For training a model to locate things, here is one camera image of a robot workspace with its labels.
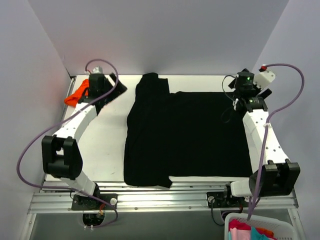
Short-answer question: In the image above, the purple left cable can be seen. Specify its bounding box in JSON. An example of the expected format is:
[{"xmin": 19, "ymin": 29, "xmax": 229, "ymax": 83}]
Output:
[{"xmin": 16, "ymin": 58, "xmax": 119, "ymax": 228}]

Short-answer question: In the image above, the teal garment in basket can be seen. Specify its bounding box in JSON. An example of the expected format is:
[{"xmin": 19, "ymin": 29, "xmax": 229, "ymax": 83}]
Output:
[{"xmin": 250, "ymin": 227, "xmax": 269, "ymax": 240}]

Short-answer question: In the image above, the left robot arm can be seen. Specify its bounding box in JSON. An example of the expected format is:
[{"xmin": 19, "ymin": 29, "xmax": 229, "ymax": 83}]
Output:
[{"xmin": 41, "ymin": 72, "xmax": 127, "ymax": 210}]

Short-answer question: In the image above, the black t shirt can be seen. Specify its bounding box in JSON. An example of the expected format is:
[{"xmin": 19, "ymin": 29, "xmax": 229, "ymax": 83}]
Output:
[{"xmin": 123, "ymin": 72, "xmax": 252, "ymax": 188}]

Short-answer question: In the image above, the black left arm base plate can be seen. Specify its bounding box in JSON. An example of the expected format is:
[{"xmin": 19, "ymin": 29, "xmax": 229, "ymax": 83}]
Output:
[{"xmin": 71, "ymin": 193, "xmax": 118, "ymax": 211}]

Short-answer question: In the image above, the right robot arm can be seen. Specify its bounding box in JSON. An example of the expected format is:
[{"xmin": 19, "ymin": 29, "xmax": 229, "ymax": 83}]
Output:
[{"xmin": 222, "ymin": 69, "xmax": 301, "ymax": 207}]

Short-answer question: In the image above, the aluminium frame rail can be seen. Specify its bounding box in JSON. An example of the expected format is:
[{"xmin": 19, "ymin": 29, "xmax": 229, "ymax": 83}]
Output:
[{"xmin": 27, "ymin": 181, "xmax": 300, "ymax": 215}]

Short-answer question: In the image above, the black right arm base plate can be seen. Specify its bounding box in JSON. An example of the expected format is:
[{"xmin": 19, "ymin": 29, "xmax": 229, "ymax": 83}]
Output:
[{"xmin": 206, "ymin": 191, "xmax": 248, "ymax": 209}]

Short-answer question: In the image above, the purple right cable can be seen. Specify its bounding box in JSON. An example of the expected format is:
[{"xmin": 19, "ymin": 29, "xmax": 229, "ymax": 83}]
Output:
[{"xmin": 246, "ymin": 63, "xmax": 305, "ymax": 221}]

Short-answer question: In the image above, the purple cable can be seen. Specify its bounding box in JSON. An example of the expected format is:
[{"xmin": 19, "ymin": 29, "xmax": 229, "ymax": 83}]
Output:
[
  {"xmin": 246, "ymin": 63, "xmax": 305, "ymax": 221},
  {"xmin": 16, "ymin": 58, "xmax": 119, "ymax": 228}
]

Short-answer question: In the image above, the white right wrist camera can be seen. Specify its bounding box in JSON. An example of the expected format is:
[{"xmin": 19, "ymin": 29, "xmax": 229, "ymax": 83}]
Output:
[{"xmin": 253, "ymin": 69, "xmax": 276, "ymax": 90}]

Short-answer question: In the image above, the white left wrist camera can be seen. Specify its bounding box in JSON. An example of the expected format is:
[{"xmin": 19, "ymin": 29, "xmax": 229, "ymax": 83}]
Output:
[{"xmin": 87, "ymin": 66, "xmax": 103, "ymax": 75}]

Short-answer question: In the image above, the white laundry basket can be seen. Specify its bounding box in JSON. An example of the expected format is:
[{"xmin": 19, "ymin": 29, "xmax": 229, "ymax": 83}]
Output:
[{"xmin": 224, "ymin": 213, "xmax": 298, "ymax": 240}]

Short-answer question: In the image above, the orange garment in basket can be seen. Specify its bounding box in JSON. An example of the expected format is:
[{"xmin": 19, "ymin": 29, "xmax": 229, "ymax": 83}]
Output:
[{"xmin": 256, "ymin": 227, "xmax": 274, "ymax": 238}]

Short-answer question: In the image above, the pink garment in basket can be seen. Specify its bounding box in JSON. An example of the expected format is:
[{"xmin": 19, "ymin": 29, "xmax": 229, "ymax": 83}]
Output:
[{"xmin": 228, "ymin": 219, "xmax": 251, "ymax": 240}]

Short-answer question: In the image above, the orange folded t shirt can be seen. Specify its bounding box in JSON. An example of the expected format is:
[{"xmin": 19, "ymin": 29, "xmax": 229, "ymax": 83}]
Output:
[{"xmin": 64, "ymin": 78, "xmax": 89, "ymax": 108}]

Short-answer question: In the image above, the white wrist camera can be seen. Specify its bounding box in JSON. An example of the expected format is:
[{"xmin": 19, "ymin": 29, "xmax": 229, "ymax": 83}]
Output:
[
  {"xmin": 253, "ymin": 69, "xmax": 276, "ymax": 90},
  {"xmin": 87, "ymin": 66, "xmax": 103, "ymax": 75}
]

